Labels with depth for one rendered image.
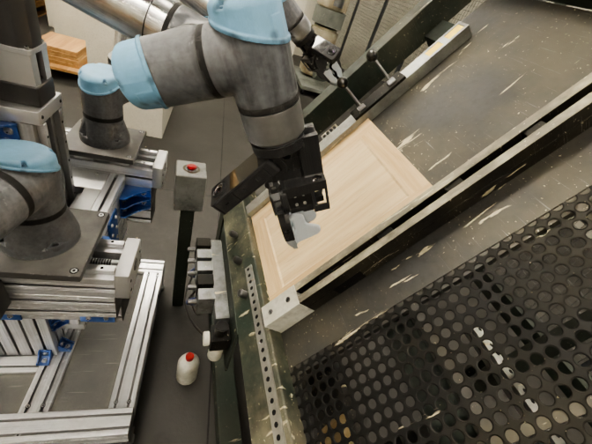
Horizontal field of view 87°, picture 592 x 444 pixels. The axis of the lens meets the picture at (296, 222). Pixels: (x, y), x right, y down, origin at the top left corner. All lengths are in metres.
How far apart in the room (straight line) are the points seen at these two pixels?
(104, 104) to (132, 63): 0.80
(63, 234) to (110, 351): 0.89
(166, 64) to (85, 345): 1.45
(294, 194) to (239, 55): 0.18
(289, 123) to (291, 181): 0.09
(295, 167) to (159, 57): 0.20
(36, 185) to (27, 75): 0.29
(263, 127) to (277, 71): 0.06
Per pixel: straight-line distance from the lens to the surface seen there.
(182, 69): 0.37
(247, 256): 1.09
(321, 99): 1.34
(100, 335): 1.71
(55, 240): 0.87
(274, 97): 0.36
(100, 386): 1.60
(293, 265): 0.97
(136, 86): 0.40
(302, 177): 0.44
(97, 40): 3.36
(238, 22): 0.35
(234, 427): 1.57
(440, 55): 1.20
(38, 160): 0.76
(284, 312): 0.86
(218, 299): 1.14
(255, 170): 0.41
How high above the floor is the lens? 1.67
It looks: 37 degrees down
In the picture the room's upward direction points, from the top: 21 degrees clockwise
